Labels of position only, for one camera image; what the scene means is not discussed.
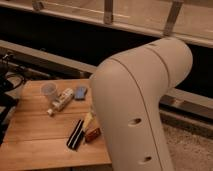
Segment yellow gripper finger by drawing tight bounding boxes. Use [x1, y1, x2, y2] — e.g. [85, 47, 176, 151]
[82, 113, 93, 131]

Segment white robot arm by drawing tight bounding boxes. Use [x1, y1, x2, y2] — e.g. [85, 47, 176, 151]
[89, 37, 193, 171]

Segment blue sponge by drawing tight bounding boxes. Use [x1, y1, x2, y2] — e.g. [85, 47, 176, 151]
[74, 86, 87, 100]

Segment black white striped block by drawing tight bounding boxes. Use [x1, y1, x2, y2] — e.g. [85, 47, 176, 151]
[66, 120, 84, 150]

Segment white plastic bottle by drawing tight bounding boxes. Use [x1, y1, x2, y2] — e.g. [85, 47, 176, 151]
[47, 88, 74, 116]

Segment metal window railing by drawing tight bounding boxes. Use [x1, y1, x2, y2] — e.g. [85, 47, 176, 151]
[0, 0, 213, 48]

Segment black cables and equipment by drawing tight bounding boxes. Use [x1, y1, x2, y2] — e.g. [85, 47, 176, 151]
[0, 51, 26, 146]

